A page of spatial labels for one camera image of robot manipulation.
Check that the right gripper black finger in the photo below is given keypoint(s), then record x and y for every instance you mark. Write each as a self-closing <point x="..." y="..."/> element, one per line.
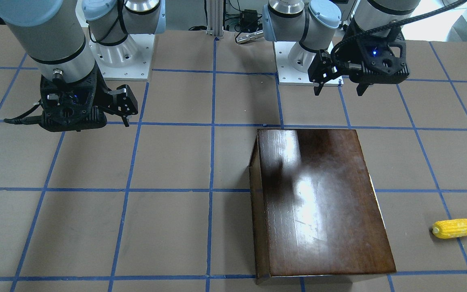
<point x="126" y="120"/>

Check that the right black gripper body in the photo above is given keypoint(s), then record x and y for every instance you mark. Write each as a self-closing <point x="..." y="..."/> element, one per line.
<point x="103" y="92"/>

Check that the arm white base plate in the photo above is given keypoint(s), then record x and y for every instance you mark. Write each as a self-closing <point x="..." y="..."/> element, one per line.
<point x="128" y="61"/>
<point x="292" y="63"/>

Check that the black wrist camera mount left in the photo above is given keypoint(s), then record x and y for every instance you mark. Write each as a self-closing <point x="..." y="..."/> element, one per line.
<point x="371" y="59"/>

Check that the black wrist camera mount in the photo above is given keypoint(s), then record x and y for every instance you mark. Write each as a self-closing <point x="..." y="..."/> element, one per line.
<point x="73" y="106"/>
<point x="371" y="59"/>

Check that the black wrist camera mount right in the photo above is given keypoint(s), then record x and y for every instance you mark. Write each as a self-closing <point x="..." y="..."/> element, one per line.
<point x="73" y="106"/>

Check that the dark wooden drawer cabinet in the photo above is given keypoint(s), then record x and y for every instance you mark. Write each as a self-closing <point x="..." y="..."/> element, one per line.
<point x="315" y="212"/>

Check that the yellow corn cob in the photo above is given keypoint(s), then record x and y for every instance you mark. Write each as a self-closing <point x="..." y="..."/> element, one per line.
<point x="447" y="229"/>

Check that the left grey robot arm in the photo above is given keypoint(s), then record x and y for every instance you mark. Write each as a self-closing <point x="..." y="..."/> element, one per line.
<point x="313" y="24"/>

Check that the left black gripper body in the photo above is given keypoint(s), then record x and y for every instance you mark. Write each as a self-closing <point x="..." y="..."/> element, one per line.
<point x="345" y="56"/>

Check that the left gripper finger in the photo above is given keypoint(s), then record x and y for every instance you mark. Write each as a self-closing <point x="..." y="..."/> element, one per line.
<point x="318" y="86"/>
<point x="361" y="88"/>

